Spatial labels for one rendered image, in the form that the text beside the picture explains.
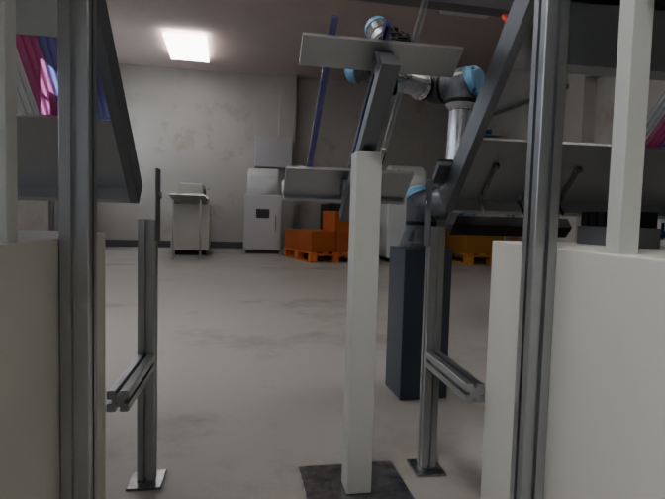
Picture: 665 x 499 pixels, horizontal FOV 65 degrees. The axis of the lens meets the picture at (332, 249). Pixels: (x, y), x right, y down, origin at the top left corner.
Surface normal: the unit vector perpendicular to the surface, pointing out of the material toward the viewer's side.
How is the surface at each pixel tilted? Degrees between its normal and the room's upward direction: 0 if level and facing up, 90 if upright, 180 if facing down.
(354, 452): 90
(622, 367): 90
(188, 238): 90
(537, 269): 90
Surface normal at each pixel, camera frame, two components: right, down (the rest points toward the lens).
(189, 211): 0.20, 0.07
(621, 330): -0.99, -0.02
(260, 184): 0.13, -0.25
